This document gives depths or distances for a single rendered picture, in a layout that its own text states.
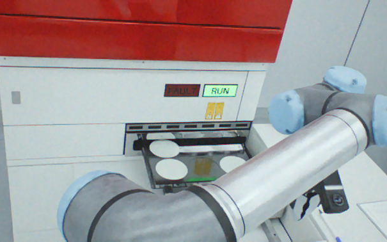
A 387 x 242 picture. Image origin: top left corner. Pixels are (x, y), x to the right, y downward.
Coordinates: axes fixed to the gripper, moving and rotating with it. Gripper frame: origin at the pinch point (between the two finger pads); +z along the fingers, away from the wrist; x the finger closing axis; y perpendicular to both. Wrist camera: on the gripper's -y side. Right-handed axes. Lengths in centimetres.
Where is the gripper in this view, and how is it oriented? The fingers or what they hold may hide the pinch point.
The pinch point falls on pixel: (299, 218)
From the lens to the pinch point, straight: 104.0
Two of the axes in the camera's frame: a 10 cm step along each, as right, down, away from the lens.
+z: -1.5, 8.3, 5.3
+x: -9.6, 0.2, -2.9
